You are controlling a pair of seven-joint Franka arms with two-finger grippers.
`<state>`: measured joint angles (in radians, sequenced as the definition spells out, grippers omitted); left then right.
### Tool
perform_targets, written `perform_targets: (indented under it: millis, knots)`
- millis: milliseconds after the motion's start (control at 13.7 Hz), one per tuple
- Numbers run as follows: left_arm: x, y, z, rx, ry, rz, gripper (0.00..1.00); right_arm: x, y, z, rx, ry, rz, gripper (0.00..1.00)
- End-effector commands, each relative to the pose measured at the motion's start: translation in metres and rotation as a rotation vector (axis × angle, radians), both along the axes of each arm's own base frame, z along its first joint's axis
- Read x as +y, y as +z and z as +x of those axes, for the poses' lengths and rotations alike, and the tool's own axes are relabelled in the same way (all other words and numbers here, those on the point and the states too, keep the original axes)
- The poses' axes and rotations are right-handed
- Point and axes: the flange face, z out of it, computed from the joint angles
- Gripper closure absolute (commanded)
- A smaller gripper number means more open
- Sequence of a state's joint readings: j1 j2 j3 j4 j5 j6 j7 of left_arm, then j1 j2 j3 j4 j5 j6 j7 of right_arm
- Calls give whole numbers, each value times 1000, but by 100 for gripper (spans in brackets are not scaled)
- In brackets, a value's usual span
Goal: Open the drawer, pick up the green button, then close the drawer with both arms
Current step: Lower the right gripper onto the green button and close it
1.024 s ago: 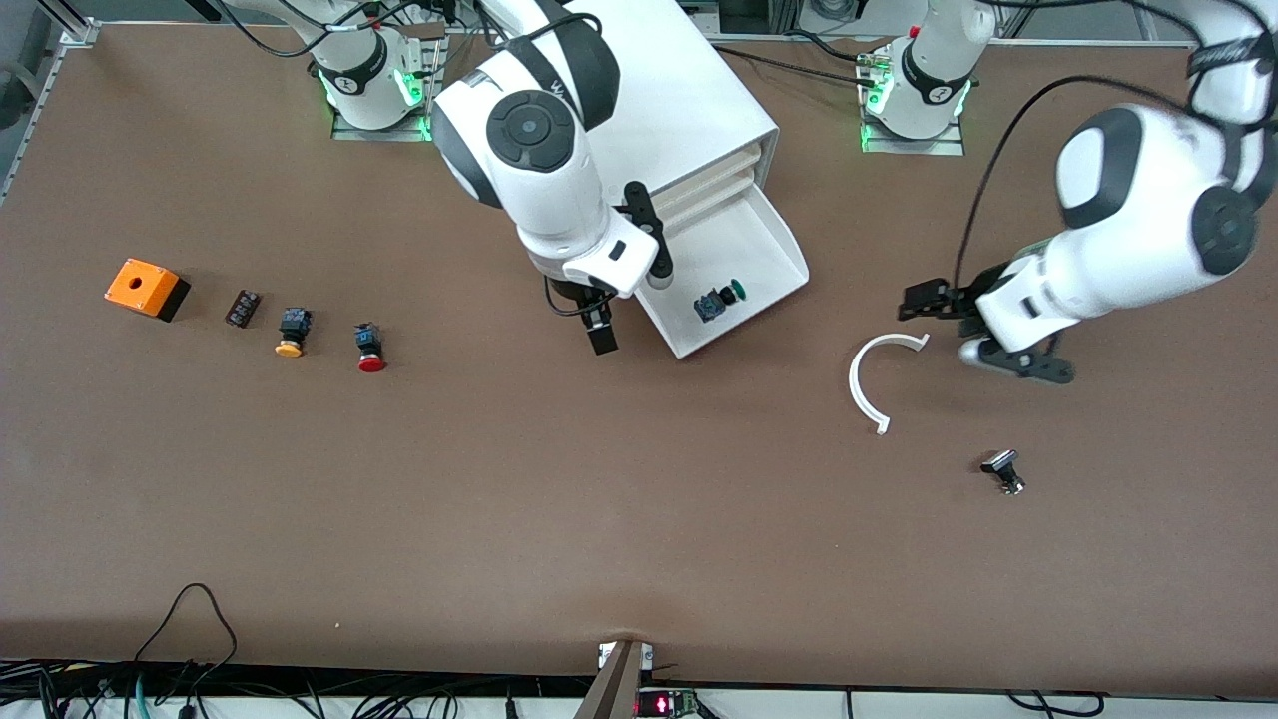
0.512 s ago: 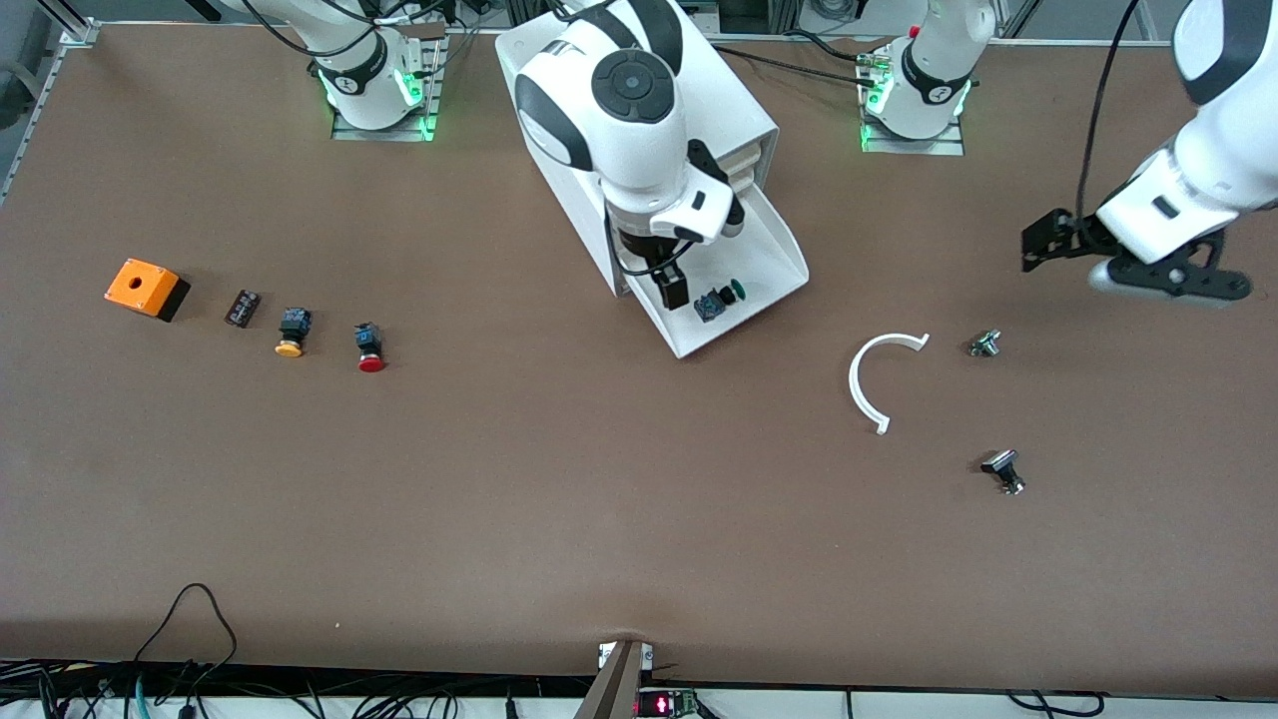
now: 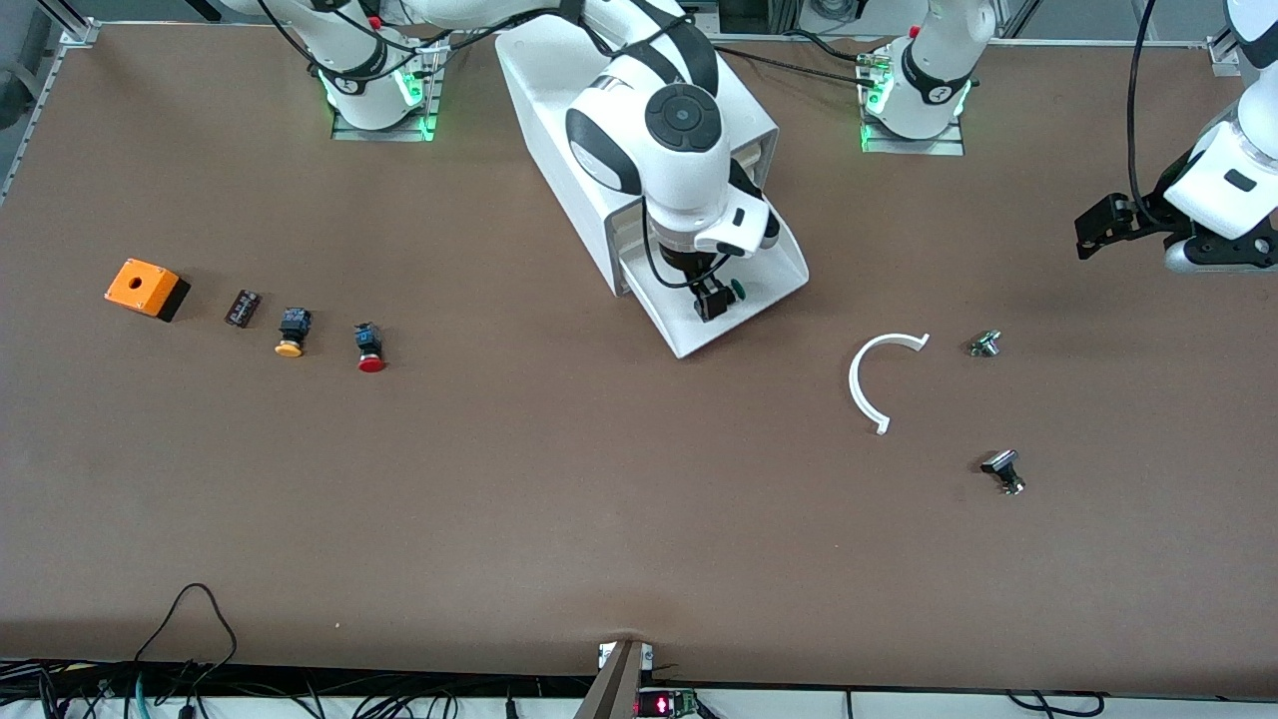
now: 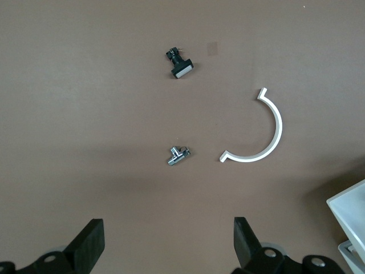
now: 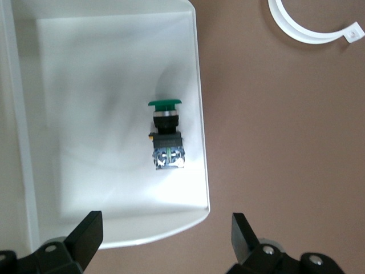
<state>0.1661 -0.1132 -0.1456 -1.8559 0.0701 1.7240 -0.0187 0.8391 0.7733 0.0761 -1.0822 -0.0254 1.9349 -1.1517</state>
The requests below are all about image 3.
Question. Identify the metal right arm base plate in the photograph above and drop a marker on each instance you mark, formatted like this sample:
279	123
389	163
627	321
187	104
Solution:
389	134

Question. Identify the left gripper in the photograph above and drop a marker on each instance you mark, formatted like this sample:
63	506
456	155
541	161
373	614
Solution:
1156	203

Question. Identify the orange button enclosure box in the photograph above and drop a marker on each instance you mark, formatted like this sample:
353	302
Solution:
140	285

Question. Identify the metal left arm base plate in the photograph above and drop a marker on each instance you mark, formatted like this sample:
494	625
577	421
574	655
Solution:
914	148

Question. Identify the small black connector block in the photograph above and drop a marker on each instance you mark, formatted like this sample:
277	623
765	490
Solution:
243	308

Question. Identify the red LED display module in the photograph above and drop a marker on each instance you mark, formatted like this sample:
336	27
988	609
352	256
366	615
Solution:
664	705

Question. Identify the red mushroom push button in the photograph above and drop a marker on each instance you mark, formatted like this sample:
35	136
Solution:
371	350

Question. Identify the aluminium frame profile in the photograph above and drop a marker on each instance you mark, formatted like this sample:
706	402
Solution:
1220	55
78	35

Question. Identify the black square push button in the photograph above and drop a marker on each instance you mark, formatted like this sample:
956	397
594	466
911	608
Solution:
1001	464

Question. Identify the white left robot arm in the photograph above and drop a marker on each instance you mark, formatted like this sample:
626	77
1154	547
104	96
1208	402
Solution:
934	90

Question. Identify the white semicircular plastic bracket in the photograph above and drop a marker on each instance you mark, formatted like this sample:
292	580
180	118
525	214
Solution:
854	384

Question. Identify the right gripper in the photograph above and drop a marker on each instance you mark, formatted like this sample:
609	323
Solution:
688	267

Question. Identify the small chrome metal button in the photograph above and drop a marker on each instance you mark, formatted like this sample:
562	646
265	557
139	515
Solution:
984	344

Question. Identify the brown angled bar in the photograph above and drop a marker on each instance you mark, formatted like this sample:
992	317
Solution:
614	689

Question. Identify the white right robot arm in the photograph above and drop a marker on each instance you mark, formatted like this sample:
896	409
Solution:
679	170

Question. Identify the yellow mushroom push button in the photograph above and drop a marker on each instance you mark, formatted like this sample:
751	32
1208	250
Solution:
292	330

